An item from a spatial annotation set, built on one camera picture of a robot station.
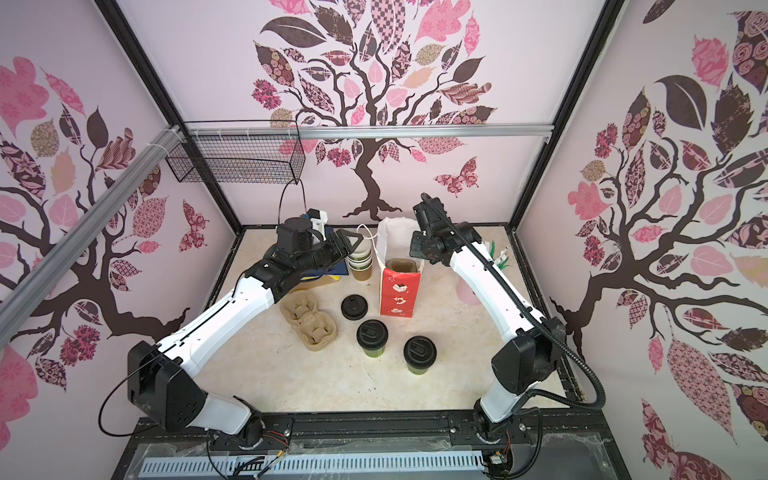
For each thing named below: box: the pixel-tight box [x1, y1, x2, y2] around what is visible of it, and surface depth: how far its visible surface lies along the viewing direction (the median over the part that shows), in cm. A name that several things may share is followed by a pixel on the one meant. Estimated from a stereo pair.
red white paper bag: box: [376, 217, 424, 318], surface depth 87 cm
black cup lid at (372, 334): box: [356, 319, 389, 351], surface depth 81 cm
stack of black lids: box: [341, 294, 368, 321], surface depth 97 cm
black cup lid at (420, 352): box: [403, 336, 437, 369], surface depth 77 cm
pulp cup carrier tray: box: [280, 290, 338, 351], surface depth 90 cm
